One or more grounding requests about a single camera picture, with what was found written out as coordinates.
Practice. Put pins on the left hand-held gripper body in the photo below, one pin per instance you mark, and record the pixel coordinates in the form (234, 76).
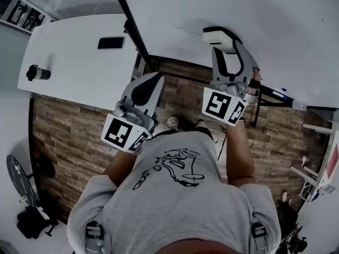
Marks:
(117, 134)

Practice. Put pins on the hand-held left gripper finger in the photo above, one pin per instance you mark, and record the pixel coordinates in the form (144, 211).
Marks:
(157, 96)
(127, 95)

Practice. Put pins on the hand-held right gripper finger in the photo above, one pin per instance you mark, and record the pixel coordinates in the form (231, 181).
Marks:
(218, 67)
(249, 62)

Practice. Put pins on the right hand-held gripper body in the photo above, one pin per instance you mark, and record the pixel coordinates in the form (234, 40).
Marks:
(217, 106)

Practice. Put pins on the white rectangular plastic block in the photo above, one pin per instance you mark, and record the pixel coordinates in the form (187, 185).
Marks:
(215, 37)

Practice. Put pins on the person's right forearm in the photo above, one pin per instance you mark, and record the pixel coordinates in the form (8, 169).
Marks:
(239, 155)

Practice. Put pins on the person's left forearm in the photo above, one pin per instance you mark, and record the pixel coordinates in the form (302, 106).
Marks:
(119, 168)

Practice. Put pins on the person's right hand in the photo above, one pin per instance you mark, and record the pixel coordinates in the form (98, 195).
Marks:
(255, 74)

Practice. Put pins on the person's right shoe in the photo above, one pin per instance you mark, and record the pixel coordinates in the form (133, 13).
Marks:
(200, 123)

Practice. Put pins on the person's shoe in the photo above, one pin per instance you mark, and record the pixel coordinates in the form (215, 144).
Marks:
(200, 123)
(172, 123)

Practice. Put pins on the person's left shoe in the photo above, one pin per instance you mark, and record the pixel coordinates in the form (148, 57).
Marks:
(172, 123)

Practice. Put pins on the person's black trousers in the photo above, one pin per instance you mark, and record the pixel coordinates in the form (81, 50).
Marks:
(162, 134)

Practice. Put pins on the black smartphone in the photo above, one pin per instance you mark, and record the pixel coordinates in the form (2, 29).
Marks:
(111, 43)

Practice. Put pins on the white table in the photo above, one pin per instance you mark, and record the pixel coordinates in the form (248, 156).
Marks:
(74, 70)

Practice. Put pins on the black round base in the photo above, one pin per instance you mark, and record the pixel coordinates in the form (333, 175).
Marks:
(46, 166)

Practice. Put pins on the person's grey printed t-shirt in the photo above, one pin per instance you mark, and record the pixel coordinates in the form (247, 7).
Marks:
(172, 202)

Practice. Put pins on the black and white tumbler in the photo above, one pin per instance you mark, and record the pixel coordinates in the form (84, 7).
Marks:
(38, 73)

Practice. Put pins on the round black side table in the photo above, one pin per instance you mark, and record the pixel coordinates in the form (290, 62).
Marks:
(19, 181)

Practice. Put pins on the white metal rack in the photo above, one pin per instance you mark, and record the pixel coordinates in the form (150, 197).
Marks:
(315, 173)

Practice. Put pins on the black bag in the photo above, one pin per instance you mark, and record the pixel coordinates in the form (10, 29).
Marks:
(35, 222)

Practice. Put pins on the red flat panel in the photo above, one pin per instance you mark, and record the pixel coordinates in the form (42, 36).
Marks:
(333, 163)

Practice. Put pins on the small blue bottle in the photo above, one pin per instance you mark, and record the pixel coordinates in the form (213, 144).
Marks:
(315, 197)

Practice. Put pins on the dark shelving unit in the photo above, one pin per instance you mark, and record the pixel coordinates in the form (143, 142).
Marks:
(21, 13)

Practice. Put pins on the person's head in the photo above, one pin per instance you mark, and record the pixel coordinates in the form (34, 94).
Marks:
(198, 247)

